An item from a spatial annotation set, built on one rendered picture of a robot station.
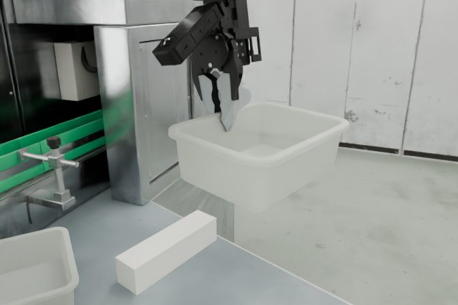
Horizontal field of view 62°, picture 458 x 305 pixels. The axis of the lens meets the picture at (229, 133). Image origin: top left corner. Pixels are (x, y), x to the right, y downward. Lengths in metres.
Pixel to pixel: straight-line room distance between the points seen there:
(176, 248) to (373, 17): 2.98
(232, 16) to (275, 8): 3.08
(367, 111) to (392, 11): 0.86
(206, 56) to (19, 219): 0.65
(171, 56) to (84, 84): 0.83
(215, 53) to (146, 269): 0.45
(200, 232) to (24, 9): 0.76
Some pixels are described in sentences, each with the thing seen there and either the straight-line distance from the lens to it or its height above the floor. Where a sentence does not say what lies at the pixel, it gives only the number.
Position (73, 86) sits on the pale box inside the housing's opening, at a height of 1.05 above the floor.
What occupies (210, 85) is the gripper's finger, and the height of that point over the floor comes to 1.17.
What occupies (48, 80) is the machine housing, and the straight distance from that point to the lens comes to 1.31.
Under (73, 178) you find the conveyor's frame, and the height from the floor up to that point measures 0.84.
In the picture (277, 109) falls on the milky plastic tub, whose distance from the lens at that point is 0.63.
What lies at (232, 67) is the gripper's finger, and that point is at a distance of 0.54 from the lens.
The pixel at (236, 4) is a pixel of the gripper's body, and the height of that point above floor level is 1.29.
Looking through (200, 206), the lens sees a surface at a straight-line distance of 1.47.
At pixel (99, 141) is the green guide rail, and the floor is 0.90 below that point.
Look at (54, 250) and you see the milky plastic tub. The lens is 0.96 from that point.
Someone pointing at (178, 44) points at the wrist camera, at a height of 1.24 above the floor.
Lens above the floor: 1.28
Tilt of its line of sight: 18 degrees down
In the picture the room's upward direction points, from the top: straight up
